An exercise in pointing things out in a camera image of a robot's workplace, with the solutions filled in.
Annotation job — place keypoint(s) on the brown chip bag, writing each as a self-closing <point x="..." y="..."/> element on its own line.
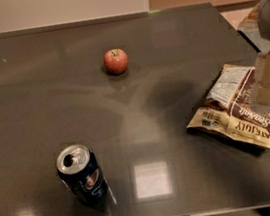
<point x="227" y="111"/>

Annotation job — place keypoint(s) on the blue pepsi can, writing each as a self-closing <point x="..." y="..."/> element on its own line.
<point x="79" y="169"/>

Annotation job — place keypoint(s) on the red apple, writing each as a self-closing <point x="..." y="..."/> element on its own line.
<point x="115" y="61"/>

